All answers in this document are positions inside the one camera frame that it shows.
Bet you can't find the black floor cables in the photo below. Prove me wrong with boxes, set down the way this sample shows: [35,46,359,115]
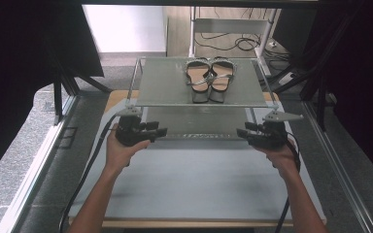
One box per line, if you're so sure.
[196,8,293,63]

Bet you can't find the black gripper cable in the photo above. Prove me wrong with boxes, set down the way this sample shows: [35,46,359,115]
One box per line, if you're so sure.
[58,115,119,233]
[273,130,303,233]

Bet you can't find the white power strip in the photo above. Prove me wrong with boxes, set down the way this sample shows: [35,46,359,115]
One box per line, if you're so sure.
[277,73,297,86]

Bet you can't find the black stand legs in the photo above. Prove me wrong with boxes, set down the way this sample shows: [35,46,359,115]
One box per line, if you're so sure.
[51,52,113,126]
[268,9,339,132]

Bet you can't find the white panel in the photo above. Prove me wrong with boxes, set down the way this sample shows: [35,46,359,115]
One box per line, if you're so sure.
[82,4,168,54]

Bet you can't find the grey mesh metal shoe rack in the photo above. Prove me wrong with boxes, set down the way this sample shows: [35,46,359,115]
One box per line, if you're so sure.
[124,56,282,141]

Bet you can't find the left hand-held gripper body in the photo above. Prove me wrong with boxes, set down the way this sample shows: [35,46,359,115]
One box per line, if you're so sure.
[114,105,153,148]

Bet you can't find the person's left hand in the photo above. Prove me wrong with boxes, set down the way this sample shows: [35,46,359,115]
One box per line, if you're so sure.
[104,124,152,175]

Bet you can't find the person's right hand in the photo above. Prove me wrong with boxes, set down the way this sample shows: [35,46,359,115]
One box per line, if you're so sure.
[254,138,301,180]

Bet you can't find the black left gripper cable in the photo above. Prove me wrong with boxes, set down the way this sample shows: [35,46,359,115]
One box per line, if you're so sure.
[58,115,119,233]

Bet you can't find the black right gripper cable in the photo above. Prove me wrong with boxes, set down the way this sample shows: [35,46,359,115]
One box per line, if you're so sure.
[273,130,303,233]

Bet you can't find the black curtain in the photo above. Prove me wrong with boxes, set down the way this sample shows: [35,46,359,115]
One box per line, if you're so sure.
[271,0,373,183]
[0,0,105,187]

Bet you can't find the grey metal stand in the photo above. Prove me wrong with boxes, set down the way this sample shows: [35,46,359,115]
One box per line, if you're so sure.
[188,6,279,78]

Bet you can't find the black sandal with rhinestone strap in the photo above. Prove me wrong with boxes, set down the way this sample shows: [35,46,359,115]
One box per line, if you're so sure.
[185,57,216,105]
[208,56,238,105]

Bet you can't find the aluminium frame rail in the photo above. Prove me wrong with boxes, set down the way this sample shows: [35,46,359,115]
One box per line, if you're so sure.
[302,100,373,233]
[0,95,81,233]

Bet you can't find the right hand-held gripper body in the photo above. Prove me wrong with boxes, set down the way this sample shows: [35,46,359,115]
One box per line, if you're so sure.
[254,109,305,150]

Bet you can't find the light grey table mat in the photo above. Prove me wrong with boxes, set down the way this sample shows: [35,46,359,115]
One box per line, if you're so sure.
[68,96,326,224]

